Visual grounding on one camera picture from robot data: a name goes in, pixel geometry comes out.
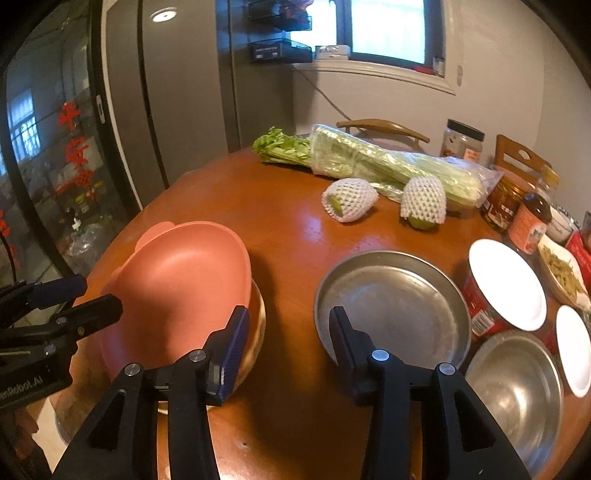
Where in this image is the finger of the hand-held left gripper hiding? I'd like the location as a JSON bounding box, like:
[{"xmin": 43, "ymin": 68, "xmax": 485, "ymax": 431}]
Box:
[
  {"xmin": 0, "ymin": 274, "xmax": 88, "ymax": 320},
  {"xmin": 0, "ymin": 294, "xmax": 124, "ymax": 352}
]

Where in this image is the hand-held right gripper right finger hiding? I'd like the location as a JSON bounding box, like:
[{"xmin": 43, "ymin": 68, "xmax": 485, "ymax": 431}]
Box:
[{"xmin": 328, "ymin": 305, "xmax": 532, "ymax": 480}]

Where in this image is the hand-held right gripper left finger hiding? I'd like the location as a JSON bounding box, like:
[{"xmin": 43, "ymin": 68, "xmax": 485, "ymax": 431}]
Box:
[{"xmin": 51, "ymin": 305, "xmax": 252, "ymax": 480}]

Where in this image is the steel plate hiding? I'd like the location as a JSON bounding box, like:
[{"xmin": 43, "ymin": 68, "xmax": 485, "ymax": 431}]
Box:
[{"xmin": 314, "ymin": 250, "xmax": 472, "ymax": 370}]

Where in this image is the pink plastic plate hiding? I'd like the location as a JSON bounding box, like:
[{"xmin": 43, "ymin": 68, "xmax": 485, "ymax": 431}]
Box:
[{"xmin": 99, "ymin": 220, "xmax": 252, "ymax": 391}]

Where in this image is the large white plate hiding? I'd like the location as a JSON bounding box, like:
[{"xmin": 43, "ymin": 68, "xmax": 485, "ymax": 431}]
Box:
[{"xmin": 468, "ymin": 239, "xmax": 548, "ymax": 332}]

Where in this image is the steel bowl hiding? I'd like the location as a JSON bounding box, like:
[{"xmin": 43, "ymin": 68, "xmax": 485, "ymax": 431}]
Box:
[{"xmin": 464, "ymin": 329, "xmax": 565, "ymax": 478}]

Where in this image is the small white plate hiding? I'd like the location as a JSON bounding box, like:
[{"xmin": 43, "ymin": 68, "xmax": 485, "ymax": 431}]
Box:
[{"xmin": 555, "ymin": 305, "xmax": 591, "ymax": 398}]

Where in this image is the glass door with red decorations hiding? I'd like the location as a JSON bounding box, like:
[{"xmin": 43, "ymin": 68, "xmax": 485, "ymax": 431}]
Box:
[{"xmin": 0, "ymin": 0, "xmax": 144, "ymax": 324}]

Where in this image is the red paper tub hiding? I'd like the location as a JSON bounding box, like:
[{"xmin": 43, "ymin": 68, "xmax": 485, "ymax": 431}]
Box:
[{"xmin": 462, "ymin": 270, "xmax": 522, "ymax": 342}]

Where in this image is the fruit in white foam net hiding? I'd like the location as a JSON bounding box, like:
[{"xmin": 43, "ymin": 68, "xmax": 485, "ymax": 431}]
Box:
[
  {"xmin": 400, "ymin": 174, "xmax": 448, "ymax": 230},
  {"xmin": 322, "ymin": 178, "xmax": 380, "ymax": 223}
]

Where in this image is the bagged napa cabbage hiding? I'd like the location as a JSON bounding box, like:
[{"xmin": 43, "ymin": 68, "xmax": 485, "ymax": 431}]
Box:
[{"xmin": 252, "ymin": 124, "xmax": 504, "ymax": 214}]

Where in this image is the chili sauce glass jar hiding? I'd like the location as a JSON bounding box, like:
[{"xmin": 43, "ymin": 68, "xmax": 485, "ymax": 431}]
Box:
[{"xmin": 480, "ymin": 173, "xmax": 532, "ymax": 234}]

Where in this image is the orange-label sauce bottle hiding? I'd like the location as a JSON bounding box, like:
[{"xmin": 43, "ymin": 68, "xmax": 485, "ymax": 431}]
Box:
[{"xmin": 503, "ymin": 165, "xmax": 560, "ymax": 256}]

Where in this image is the curved-back wooden chair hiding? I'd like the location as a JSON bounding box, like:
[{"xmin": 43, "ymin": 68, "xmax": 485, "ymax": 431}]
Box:
[{"xmin": 336, "ymin": 119, "xmax": 431, "ymax": 144}]

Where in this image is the black-lidded plastic jar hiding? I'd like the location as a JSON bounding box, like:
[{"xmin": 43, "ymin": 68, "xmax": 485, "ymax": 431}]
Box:
[{"xmin": 440, "ymin": 119, "xmax": 485, "ymax": 166}]

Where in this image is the plate of green beans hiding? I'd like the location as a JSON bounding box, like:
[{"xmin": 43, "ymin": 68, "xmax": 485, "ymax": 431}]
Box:
[{"xmin": 538, "ymin": 233, "xmax": 591, "ymax": 312}]

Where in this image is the grey refrigerator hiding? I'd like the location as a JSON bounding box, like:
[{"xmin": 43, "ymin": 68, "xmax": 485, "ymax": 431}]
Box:
[{"xmin": 99, "ymin": 0, "xmax": 296, "ymax": 208}]

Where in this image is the red tissue box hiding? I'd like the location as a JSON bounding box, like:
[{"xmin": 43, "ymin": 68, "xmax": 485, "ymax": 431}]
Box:
[{"xmin": 566, "ymin": 231, "xmax": 591, "ymax": 278}]

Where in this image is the white box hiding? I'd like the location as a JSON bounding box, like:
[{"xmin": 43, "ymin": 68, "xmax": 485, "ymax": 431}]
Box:
[{"xmin": 315, "ymin": 45, "xmax": 352, "ymax": 61}]

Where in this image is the window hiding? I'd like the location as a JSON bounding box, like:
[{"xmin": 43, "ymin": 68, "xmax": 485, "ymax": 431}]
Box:
[{"xmin": 288, "ymin": 0, "xmax": 458, "ymax": 95}]

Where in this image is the wall cable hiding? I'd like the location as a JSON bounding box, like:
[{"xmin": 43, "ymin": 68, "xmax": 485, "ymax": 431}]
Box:
[{"xmin": 307, "ymin": 69, "xmax": 352, "ymax": 121}]

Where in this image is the wooden chair with handle hole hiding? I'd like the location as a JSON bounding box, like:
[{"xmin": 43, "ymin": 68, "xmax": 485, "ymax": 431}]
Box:
[{"xmin": 494, "ymin": 134, "xmax": 553, "ymax": 174}]

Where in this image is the black wire rack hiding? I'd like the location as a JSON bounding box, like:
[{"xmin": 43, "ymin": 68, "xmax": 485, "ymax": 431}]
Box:
[
  {"xmin": 247, "ymin": 0, "xmax": 312, "ymax": 32},
  {"xmin": 249, "ymin": 39, "xmax": 314, "ymax": 64}
]

